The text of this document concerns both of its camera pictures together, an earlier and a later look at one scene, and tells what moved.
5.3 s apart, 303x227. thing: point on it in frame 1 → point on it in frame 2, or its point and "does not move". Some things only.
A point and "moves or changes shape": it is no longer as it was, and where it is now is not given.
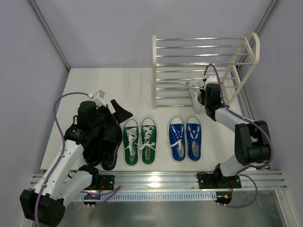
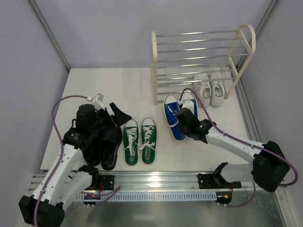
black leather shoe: (110, 139) does not move
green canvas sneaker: (131, 137) does not move
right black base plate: (213, 181) does not move
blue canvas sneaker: (194, 136) → (190, 101)
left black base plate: (108, 181) does not move
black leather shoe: (91, 151) does not move
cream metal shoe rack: (176, 61) moves or changes shape
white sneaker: (195, 86) moves or changes shape
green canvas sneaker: (149, 133) does not move
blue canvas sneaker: (178, 136) → (171, 106)
